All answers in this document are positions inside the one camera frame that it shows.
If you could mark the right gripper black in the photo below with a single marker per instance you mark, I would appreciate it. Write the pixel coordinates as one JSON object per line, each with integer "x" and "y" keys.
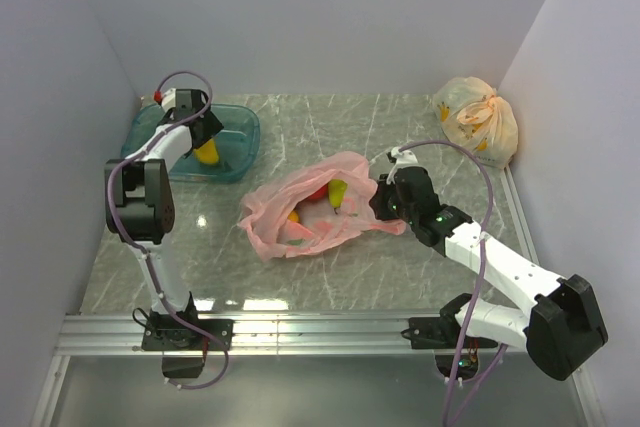
{"x": 377, "y": 202}

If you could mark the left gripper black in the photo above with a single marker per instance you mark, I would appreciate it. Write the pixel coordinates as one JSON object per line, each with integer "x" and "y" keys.
{"x": 211, "y": 125}

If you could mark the yellow fruit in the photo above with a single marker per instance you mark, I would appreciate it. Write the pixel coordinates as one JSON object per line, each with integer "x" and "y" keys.
{"x": 207, "y": 154}

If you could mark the green pear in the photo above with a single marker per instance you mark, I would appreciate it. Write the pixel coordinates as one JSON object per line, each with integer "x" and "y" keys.
{"x": 336, "y": 192}

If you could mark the pink plastic bag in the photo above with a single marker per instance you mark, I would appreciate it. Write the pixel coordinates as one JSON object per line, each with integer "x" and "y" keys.
{"x": 273, "y": 235}

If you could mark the red apple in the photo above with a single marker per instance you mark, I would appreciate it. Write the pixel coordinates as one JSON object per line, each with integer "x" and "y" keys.
{"x": 318, "y": 195}

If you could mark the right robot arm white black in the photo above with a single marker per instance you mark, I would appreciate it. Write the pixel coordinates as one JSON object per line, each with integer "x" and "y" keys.
{"x": 556, "y": 320}

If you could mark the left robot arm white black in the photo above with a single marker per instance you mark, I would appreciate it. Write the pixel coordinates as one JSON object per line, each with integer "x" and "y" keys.
{"x": 141, "y": 211}

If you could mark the orange knotted plastic bag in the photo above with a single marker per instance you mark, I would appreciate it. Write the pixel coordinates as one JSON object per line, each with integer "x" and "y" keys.
{"x": 474, "y": 116}

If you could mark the teal transparent plastic basin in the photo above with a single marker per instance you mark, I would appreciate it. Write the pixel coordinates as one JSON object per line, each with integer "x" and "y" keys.
{"x": 237, "y": 144}

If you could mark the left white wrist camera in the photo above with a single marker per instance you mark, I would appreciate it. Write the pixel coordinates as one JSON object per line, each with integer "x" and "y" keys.
{"x": 166, "y": 100}

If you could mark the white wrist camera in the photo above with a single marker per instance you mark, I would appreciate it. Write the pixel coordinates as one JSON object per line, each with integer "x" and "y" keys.
{"x": 166, "y": 100}
{"x": 400, "y": 159}

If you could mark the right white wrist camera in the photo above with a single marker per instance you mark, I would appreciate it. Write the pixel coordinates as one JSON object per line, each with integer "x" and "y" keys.
{"x": 400, "y": 159}

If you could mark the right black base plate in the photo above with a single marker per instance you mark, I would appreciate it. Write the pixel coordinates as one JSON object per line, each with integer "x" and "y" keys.
{"x": 426, "y": 333}

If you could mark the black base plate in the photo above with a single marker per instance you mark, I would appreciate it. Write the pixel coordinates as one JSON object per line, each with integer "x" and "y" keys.
{"x": 426, "y": 333}
{"x": 215, "y": 334}

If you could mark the aluminium mounting rail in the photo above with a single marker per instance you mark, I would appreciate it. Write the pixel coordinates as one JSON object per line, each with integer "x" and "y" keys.
{"x": 276, "y": 333}

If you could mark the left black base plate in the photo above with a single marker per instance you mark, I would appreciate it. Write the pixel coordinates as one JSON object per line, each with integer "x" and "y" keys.
{"x": 215, "y": 334}

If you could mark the black box under rail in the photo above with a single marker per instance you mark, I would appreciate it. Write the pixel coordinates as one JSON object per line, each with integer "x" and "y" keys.
{"x": 177, "y": 368}

